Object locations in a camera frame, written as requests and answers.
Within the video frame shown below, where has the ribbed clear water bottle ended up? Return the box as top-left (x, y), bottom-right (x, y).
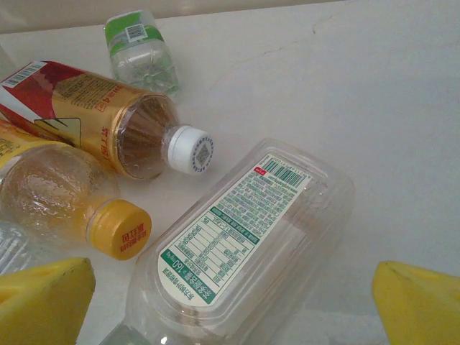
top-left (0, 221), bottom-right (55, 277)

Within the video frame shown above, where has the red gold tea bottle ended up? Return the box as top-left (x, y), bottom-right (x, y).
top-left (0, 60), bottom-right (217, 180)

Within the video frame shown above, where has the clear bottle green label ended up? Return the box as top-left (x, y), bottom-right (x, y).
top-left (103, 9), bottom-right (180, 96)

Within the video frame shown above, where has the yellow cap orange label bottle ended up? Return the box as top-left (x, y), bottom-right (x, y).
top-left (0, 118), bottom-right (152, 261)

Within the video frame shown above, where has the square clear bottle nutrition label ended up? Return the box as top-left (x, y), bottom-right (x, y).
top-left (98, 137), bottom-right (356, 345)

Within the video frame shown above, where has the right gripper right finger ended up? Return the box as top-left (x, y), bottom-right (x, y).
top-left (372, 261), bottom-right (460, 345)

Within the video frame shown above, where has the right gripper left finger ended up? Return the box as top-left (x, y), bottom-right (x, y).
top-left (0, 257), bottom-right (97, 345)

